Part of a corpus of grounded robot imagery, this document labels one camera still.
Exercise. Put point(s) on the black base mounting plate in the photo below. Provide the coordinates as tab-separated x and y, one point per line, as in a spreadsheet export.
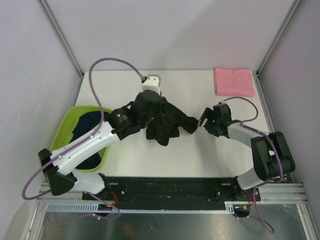
175	192

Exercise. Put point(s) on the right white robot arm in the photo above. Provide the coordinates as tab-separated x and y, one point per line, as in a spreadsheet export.
271	155

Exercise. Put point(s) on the grey slotted cable duct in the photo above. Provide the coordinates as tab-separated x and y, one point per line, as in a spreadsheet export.
98	207

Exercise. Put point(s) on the folded pink t shirt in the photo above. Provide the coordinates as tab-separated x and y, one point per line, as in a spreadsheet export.
233	82

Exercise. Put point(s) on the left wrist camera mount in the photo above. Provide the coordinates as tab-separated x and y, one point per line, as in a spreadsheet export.
152	83

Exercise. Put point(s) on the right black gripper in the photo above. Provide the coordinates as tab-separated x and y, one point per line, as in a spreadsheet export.
208	113

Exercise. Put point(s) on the black printed t shirt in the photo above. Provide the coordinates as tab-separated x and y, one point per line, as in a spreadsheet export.
166	122

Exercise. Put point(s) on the navy blue t shirt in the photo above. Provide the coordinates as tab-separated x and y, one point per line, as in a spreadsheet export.
87	122

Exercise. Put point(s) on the green plastic bin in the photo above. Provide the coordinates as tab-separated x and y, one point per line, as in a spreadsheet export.
70	120

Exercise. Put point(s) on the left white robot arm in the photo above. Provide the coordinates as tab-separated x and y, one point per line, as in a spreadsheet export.
60	165

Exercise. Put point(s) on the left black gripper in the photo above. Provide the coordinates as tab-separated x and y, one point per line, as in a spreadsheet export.
159	108

